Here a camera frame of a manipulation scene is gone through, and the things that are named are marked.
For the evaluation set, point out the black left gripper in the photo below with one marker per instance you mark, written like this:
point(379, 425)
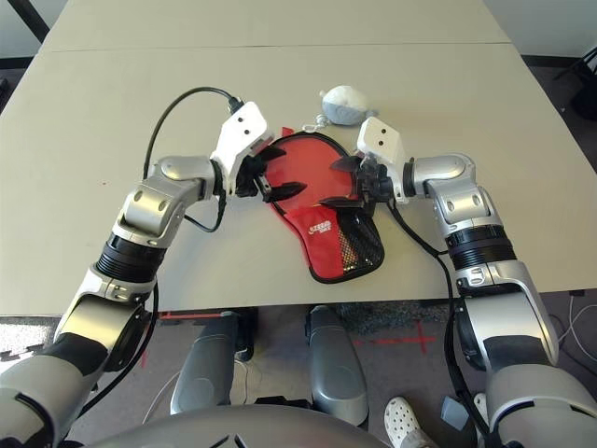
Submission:
point(252, 179)

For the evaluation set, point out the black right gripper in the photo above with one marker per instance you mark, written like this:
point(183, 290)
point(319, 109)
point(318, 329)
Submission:
point(375, 184)

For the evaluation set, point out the black red paddle case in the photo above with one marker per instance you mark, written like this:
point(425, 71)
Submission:
point(322, 242)

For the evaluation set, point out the grey plush zipper charm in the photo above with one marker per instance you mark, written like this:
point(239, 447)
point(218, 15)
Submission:
point(345, 105)

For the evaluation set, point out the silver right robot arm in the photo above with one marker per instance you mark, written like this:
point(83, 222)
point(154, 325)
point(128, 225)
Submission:
point(494, 289)

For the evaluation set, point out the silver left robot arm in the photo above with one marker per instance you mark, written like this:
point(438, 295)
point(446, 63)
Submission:
point(149, 205)

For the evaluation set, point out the red tape corner mark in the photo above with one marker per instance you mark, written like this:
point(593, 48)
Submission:
point(191, 315)

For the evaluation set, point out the red tape cross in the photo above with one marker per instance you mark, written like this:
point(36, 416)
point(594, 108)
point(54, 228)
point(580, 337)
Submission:
point(415, 340)

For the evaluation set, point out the grey right robot leg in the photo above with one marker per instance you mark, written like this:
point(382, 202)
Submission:
point(336, 368)

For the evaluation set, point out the grey robot leg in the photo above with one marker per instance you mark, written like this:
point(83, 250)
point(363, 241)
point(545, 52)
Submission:
point(336, 368)
point(203, 368)

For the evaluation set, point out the grey left robot leg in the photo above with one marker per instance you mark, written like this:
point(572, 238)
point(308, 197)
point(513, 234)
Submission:
point(203, 368)

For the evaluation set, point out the white clog shoe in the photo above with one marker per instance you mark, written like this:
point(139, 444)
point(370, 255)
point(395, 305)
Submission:
point(402, 417)
point(480, 406)

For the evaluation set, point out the grey floor pedal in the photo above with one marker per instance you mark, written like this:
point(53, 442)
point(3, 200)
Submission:
point(453, 413)

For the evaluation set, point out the grey robot torso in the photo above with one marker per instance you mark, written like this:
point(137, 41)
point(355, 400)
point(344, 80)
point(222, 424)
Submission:
point(228, 429)

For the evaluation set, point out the grey trouser leg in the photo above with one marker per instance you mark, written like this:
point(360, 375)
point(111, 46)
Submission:
point(419, 438)

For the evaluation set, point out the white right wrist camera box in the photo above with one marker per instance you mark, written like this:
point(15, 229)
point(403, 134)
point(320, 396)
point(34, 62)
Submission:
point(380, 137)

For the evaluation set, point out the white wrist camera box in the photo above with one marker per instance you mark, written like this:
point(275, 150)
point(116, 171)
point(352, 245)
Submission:
point(380, 137)
point(245, 123)

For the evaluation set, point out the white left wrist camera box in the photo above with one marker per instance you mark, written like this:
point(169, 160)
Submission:
point(245, 123)

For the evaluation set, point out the black metal frame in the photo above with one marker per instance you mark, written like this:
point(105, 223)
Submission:
point(32, 21)

